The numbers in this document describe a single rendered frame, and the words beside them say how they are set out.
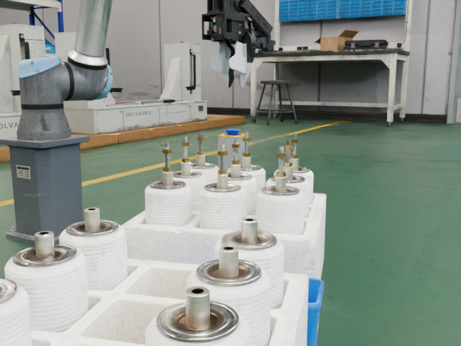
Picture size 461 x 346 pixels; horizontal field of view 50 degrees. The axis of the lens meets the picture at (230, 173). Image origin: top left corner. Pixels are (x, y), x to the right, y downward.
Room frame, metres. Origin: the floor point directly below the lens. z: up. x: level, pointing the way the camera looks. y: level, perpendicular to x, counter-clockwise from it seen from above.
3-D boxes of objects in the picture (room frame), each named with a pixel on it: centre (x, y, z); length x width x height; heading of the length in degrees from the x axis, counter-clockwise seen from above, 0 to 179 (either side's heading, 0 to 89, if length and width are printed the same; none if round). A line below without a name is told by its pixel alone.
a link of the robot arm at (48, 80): (1.46, 0.54, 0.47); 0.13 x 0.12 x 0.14; 135
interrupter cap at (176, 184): (1.01, 0.13, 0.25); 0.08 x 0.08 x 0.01
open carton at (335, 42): (5.66, -1.17, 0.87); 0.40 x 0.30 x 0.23; 46
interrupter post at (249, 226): (0.65, -0.03, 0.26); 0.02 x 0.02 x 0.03
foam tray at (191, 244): (1.10, -0.01, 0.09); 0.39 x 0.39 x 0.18; 76
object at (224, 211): (0.98, 0.02, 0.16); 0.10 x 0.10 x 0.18
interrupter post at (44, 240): (0.59, 0.23, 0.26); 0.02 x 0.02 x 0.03
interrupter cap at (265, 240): (0.65, -0.03, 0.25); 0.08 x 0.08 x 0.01
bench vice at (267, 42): (5.64, -0.37, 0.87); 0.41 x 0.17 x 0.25; 150
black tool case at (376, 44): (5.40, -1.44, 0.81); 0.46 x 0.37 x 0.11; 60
